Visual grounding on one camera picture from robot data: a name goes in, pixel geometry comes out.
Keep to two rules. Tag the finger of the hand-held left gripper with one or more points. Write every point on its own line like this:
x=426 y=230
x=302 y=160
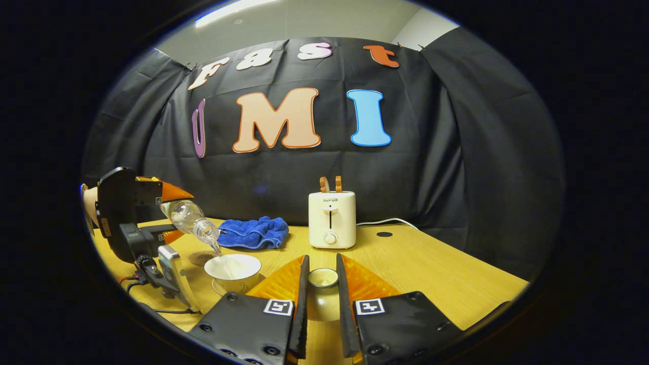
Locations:
x=175 y=191
x=159 y=229

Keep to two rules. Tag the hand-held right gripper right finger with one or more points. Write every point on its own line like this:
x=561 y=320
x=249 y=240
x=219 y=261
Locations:
x=344 y=314

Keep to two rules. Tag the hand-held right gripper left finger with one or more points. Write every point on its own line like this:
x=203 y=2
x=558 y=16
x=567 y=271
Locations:
x=302 y=314

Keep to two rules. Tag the clear glass water bottle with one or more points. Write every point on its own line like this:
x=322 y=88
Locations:
x=187 y=215

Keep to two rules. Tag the round brown coaster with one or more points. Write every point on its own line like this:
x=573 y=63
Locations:
x=197 y=258

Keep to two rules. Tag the cream ceramic teacup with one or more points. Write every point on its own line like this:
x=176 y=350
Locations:
x=246 y=268

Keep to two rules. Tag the cream ceramic saucer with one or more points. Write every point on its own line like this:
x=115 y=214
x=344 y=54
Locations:
x=219 y=289

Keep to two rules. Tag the blue towel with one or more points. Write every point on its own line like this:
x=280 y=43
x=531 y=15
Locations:
x=253 y=233

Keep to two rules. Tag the white toaster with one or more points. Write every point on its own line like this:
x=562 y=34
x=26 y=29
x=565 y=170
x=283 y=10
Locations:
x=319 y=223

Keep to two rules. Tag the toast bread slice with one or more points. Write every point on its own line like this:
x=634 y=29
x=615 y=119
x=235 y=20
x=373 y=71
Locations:
x=324 y=184
x=338 y=184

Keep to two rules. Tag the black backdrop cloth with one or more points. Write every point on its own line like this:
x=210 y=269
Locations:
x=304 y=172

